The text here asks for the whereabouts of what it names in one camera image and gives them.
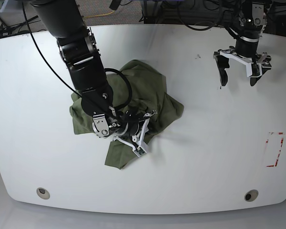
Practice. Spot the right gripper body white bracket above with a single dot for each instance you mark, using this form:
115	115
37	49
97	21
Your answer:
133	135

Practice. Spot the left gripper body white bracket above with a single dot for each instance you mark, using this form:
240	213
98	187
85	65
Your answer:
255	66

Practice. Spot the olive green T-shirt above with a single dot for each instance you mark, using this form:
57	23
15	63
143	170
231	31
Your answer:
149	93

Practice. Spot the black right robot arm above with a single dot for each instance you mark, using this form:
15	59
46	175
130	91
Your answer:
77	47

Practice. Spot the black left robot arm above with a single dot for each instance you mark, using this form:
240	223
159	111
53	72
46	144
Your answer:
246	28

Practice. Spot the red tape rectangle marking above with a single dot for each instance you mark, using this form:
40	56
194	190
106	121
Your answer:
273	148

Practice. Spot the left table grommet hole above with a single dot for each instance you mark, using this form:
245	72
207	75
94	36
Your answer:
43	193

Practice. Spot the table grommet hole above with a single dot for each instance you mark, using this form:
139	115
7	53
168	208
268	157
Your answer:
251	195
43	193

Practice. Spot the right table grommet hole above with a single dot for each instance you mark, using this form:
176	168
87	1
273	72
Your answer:
251	195

